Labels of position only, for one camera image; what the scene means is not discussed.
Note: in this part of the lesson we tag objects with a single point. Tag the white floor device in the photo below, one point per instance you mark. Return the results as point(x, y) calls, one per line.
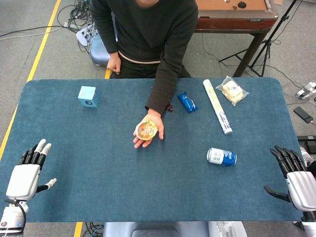
point(308, 89)

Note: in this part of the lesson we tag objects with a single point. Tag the black tripod stand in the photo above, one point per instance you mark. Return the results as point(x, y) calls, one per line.
point(267, 42)

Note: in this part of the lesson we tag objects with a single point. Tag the small dark red object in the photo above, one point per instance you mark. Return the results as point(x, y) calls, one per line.
point(169, 107)

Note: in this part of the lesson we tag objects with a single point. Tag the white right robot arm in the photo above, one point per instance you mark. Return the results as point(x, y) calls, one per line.
point(310, 222)

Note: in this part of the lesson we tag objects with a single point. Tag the black round knob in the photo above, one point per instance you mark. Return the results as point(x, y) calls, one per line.
point(241, 4)

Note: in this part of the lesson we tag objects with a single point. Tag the blue white drink can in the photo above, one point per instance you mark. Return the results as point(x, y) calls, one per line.
point(222, 157)

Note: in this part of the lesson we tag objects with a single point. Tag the round orange snack cup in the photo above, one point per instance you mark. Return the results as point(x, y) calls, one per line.
point(146, 130)

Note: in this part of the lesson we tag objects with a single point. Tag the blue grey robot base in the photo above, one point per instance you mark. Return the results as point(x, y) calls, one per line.
point(153, 229)

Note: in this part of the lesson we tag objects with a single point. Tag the bread in clear bag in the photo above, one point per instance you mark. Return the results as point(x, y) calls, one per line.
point(232, 90)

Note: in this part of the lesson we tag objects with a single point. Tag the blue table mat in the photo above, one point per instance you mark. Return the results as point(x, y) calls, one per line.
point(98, 160)

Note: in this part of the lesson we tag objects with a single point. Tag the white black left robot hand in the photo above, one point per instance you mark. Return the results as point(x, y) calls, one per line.
point(23, 180)

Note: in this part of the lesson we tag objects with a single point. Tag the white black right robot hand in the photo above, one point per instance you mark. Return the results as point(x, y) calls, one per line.
point(302, 185)

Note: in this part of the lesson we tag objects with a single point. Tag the person's dark sweater torso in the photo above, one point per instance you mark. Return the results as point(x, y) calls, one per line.
point(153, 29)

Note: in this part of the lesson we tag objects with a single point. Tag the dark sleeved hanging forearm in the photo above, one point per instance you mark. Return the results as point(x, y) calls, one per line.
point(103, 27)

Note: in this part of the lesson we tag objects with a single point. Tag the black phone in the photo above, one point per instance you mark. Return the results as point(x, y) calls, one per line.
point(303, 114)

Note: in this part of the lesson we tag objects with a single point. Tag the white crumpled plastic sheet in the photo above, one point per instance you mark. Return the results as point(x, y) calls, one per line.
point(227, 229)

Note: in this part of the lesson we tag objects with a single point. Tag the yellow floor tape line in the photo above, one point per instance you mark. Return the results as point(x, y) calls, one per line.
point(40, 47)

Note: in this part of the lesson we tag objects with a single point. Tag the black floor box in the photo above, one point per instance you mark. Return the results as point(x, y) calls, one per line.
point(307, 142)

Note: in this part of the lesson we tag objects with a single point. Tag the white power strip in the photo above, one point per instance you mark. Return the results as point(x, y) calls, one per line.
point(82, 35)

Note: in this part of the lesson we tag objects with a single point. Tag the brown pool table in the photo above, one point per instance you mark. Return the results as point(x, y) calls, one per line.
point(237, 19)

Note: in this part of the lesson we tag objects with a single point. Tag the light blue carton box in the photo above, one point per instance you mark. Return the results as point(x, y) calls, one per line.
point(89, 96)

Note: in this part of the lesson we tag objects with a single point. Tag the blue grey stool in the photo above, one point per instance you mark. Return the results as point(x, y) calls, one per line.
point(98, 51)

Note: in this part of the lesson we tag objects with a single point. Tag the blue cookie packet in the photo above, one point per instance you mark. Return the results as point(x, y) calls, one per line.
point(187, 102)

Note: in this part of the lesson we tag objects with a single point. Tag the dark sleeved reaching forearm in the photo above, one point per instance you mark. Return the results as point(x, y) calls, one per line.
point(164, 86)

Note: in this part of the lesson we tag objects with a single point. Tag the person's clenched hand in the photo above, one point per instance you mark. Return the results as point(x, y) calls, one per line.
point(114, 63)

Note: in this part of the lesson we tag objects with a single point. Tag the long white paper tube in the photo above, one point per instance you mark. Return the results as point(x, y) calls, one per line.
point(217, 106)

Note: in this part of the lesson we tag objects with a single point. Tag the person's open hand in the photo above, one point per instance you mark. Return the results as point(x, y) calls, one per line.
point(160, 124)

